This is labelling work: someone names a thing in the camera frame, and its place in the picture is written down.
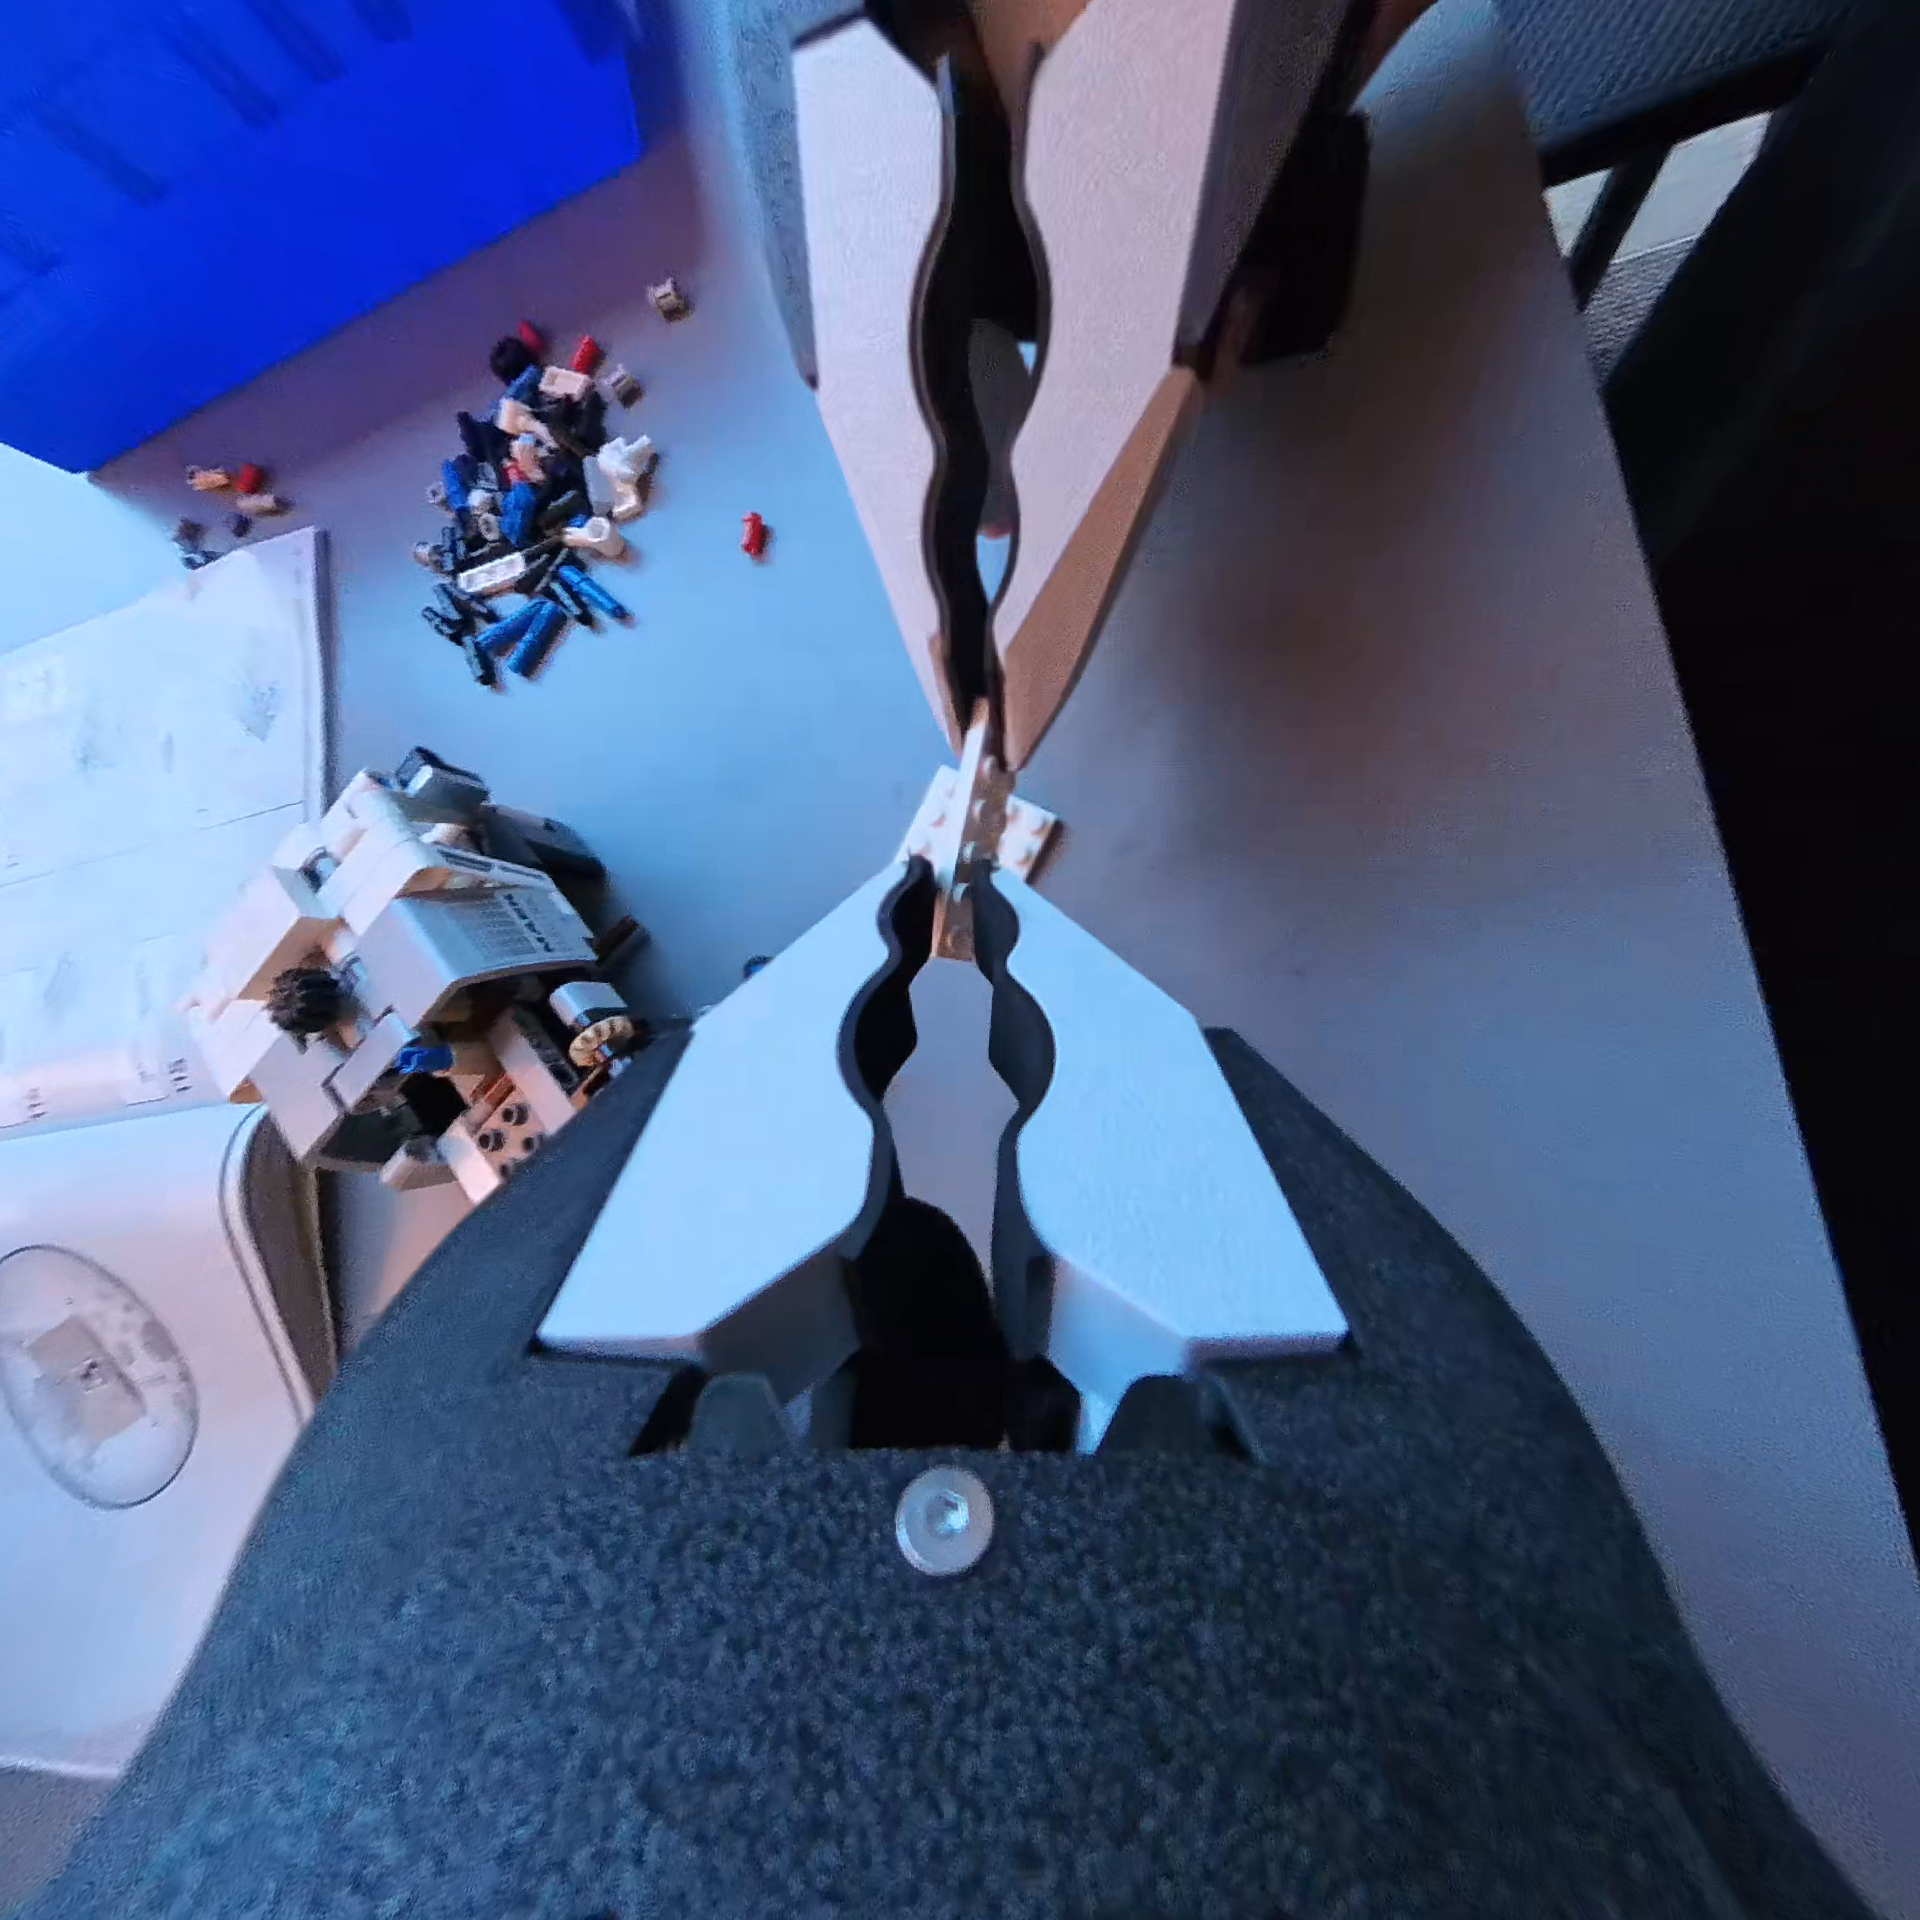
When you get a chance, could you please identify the blue storage bin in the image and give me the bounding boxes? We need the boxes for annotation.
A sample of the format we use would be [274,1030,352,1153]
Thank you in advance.
[0,0,648,473]

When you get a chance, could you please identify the cluster of small lego connectors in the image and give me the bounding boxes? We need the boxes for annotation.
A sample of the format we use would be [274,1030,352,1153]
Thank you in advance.
[168,455,289,571]

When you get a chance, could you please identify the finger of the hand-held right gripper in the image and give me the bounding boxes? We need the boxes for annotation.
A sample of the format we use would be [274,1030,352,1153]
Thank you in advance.
[789,18,999,755]
[972,0,1250,769]

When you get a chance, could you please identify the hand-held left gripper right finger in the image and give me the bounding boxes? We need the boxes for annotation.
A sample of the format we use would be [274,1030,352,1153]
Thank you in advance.
[972,861,1349,1454]

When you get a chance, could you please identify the document holder stand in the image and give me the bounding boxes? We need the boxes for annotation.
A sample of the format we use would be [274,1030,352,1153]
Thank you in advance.
[0,1102,343,1780]

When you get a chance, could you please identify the open instruction booklet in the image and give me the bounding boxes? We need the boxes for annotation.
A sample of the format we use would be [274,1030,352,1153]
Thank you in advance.
[0,523,336,1141]

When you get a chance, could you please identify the white two-row lego plate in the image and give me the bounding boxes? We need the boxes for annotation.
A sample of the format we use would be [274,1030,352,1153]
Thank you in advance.
[895,762,1064,890]

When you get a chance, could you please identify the pile of small lego pins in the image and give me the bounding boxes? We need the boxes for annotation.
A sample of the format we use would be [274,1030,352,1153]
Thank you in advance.
[412,322,662,690]

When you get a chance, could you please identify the partly built lego truck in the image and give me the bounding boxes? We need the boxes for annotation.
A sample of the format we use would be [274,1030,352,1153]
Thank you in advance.
[180,744,657,1209]

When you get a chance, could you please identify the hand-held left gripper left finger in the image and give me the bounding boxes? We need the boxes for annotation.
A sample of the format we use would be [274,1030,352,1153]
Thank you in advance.
[534,857,939,1415]

